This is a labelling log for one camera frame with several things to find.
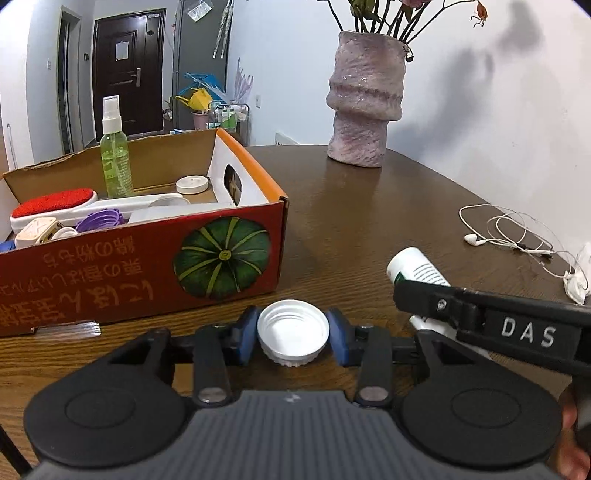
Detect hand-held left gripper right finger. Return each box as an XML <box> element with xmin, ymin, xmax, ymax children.
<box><xmin>323</xmin><ymin>307</ymin><xmax>468</xmax><ymax>409</ymax></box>

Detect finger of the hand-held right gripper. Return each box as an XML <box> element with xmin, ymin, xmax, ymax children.
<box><xmin>393</xmin><ymin>278</ymin><xmax>484</xmax><ymax>339</ymax></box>

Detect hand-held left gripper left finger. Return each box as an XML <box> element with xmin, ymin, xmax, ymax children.
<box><xmin>107</xmin><ymin>305</ymin><xmax>260</xmax><ymax>409</ymax></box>

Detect white tube with green print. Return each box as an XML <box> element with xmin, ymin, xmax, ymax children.
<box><xmin>386</xmin><ymin>246</ymin><xmax>493</xmax><ymax>359</ymax></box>

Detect white ribbed bottle cap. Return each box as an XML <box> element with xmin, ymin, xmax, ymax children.
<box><xmin>256</xmin><ymin>299</ymin><xmax>331</xmax><ymax>369</ymax></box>

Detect orange printed cardboard box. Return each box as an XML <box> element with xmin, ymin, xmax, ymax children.
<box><xmin>0</xmin><ymin>128</ymin><xmax>290</xmax><ymax>338</ymax></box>

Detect red and white lint brush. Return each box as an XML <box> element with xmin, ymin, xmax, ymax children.
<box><xmin>10</xmin><ymin>188</ymin><xmax>191</xmax><ymax>234</ymax></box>

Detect person's right hand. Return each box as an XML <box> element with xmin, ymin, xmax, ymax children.
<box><xmin>549</xmin><ymin>397</ymin><xmax>591</xmax><ymax>480</ymax></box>

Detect white crumpled pouch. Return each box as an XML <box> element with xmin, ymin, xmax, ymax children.
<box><xmin>562</xmin><ymin>242</ymin><xmax>591</xmax><ymax>306</ymax></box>

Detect white rectangular container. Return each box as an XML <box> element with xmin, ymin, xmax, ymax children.
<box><xmin>128</xmin><ymin>202</ymin><xmax>218</xmax><ymax>226</ymax></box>

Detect white round jar lid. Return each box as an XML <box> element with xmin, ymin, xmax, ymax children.
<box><xmin>175</xmin><ymin>175</ymin><xmax>210</xmax><ymax>195</ymax></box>

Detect purple spiky ball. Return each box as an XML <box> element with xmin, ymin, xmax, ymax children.
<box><xmin>74</xmin><ymin>208</ymin><xmax>129</xmax><ymax>234</ymax></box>

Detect pink textured vase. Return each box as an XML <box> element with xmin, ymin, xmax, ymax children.
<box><xmin>325</xmin><ymin>30</ymin><xmax>412</xmax><ymax>168</ymax></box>

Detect green spray bottle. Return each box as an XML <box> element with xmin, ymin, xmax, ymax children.
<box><xmin>100</xmin><ymin>95</ymin><xmax>136</xmax><ymax>199</ymax></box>

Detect cream plug adapter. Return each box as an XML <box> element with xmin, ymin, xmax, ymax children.
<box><xmin>13</xmin><ymin>217</ymin><xmax>66</xmax><ymax>250</ymax></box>

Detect yellow watering can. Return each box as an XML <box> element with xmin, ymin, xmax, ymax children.
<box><xmin>175</xmin><ymin>86</ymin><xmax>213</xmax><ymax>114</ymax></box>

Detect dark brown door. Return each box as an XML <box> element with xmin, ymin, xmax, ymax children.
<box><xmin>92</xmin><ymin>8</ymin><xmax>167</xmax><ymax>140</ymax></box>

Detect dried flowers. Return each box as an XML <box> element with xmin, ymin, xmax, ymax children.
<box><xmin>318</xmin><ymin>0</ymin><xmax>491</xmax><ymax>62</ymax></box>

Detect white wired earphones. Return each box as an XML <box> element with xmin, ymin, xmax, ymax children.
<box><xmin>458</xmin><ymin>203</ymin><xmax>578</xmax><ymax>278</ymax></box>

